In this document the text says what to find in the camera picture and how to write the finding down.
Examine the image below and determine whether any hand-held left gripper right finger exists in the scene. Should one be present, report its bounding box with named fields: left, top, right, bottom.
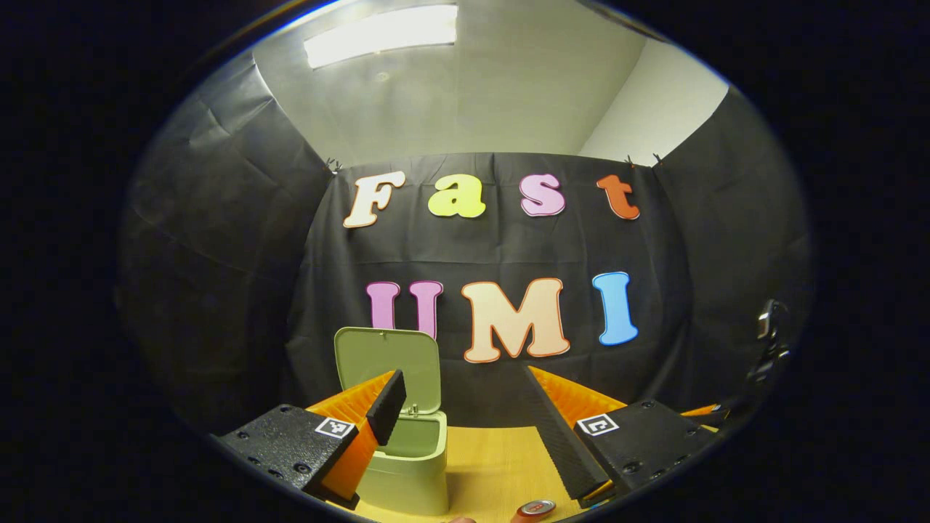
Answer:
left=525, top=365, right=720, bottom=509

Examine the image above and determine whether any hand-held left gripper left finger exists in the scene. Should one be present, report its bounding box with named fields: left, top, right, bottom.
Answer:
left=218, top=369, right=408, bottom=511

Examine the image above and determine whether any red pop can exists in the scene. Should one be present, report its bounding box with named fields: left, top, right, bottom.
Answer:
left=511, top=498, right=558, bottom=523

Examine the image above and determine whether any green desktop garbage bin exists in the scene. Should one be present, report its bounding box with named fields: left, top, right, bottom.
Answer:
left=334, top=327, right=450, bottom=516

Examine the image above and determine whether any wooden desktop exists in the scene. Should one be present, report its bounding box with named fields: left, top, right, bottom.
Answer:
left=331, top=425, right=618, bottom=523

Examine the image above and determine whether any black backdrop cloth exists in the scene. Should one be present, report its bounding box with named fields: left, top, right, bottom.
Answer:
left=116, top=54, right=814, bottom=444

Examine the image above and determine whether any ceiling light panel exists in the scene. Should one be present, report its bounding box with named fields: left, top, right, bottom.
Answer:
left=304, top=4, right=460, bottom=70

